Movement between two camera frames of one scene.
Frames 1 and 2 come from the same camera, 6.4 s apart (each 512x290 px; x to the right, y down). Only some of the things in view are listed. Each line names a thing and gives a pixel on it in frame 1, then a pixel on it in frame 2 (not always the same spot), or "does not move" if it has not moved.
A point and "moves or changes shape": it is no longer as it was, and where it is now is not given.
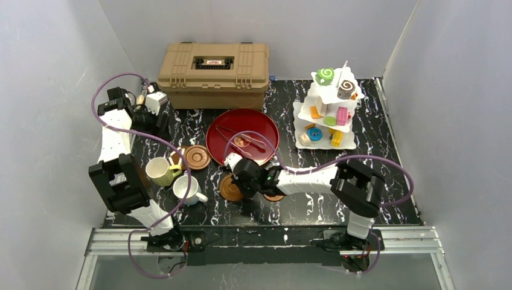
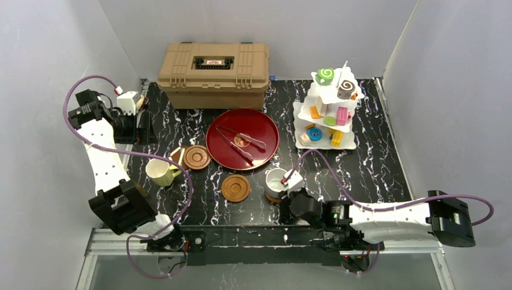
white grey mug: (180, 188) moves or changes shape
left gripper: (160, 121) to (145, 125)
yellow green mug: (162, 174) does not move
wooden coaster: (228, 190) does not move
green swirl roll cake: (325, 76) does not move
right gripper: (238, 168) to (286, 199)
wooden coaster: (273, 198) does not move
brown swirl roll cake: (345, 89) does not move
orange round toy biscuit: (311, 125) does not move
